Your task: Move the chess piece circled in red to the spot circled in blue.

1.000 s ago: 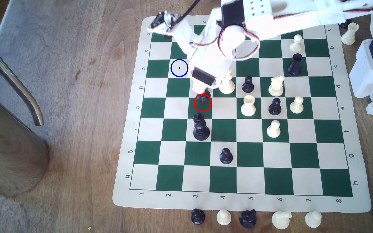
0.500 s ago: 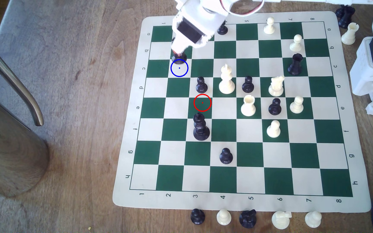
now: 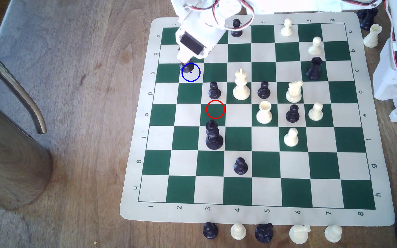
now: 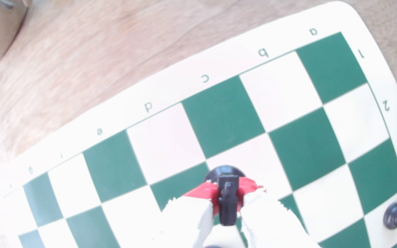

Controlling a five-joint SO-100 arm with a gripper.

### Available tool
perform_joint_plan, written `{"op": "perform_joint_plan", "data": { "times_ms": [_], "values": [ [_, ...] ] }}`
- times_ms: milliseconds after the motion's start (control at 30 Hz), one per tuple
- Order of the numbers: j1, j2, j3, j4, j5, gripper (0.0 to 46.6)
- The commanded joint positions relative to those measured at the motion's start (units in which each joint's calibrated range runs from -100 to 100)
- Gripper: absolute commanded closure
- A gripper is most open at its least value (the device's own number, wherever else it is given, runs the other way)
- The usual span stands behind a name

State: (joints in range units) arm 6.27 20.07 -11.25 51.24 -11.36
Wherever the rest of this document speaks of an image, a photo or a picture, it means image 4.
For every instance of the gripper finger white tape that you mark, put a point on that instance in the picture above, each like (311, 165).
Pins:
(188, 220)
(271, 224)

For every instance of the black chess piece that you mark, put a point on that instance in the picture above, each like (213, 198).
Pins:
(227, 203)

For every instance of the green and white chess mat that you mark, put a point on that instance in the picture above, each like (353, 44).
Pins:
(288, 113)

